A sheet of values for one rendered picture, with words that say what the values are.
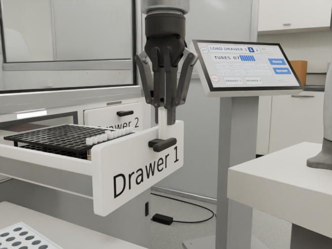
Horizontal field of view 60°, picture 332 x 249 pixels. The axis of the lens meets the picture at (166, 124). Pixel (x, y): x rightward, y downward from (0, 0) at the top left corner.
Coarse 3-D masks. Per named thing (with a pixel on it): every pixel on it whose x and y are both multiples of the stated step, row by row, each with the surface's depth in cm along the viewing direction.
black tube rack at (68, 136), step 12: (36, 132) 67; (48, 132) 67; (60, 132) 66; (72, 132) 66; (84, 132) 67; (96, 132) 67; (36, 144) 57; (48, 144) 55; (60, 144) 56; (72, 144) 56; (72, 156) 58; (84, 156) 58
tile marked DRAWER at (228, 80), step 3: (225, 78) 130; (228, 78) 130; (231, 78) 131; (234, 78) 132; (237, 78) 132; (240, 78) 133; (225, 81) 129; (228, 81) 130; (231, 81) 130; (234, 81) 130; (237, 81) 131; (240, 81) 132; (228, 84) 128; (231, 84) 129; (234, 84) 129; (237, 84) 130; (240, 84) 130; (243, 84) 131
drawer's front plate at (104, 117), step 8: (128, 104) 102; (136, 104) 106; (88, 112) 84; (96, 112) 87; (104, 112) 90; (112, 112) 94; (136, 112) 106; (88, 120) 84; (96, 120) 87; (104, 120) 91; (112, 120) 94; (120, 120) 98; (128, 120) 102; (136, 120) 107; (136, 128) 107
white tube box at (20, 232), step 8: (16, 224) 46; (24, 224) 46; (0, 232) 44; (8, 232) 44; (16, 232) 44; (24, 232) 44; (32, 232) 44; (0, 240) 42; (8, 240) 43; (16, 240) 42; (24, 240) 42; (32, 240) 42; (40, 240) 42; (48, 240) 41; (0, 248) 40; (8, 248) 40; (16, 248) 40; (24, 248) 41; (32, 248) 40; (40, 248) 41; (48, 248) 40; (56, 248) 40
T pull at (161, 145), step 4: (152, 140) 54; (156, 140) 54; (160, 140) 54; (164, 140) 53; (168, 140) 53; (172, 140) 54; (176, 140) 56; (148, 144) 53; (152, 144) 53; (156, 144) 50; (160, 144) 50; (164, 144) 51; (168, 144) 53; (172, 144) 54; (156, 148) 50; (160, 148) 50; (164, 148) 52
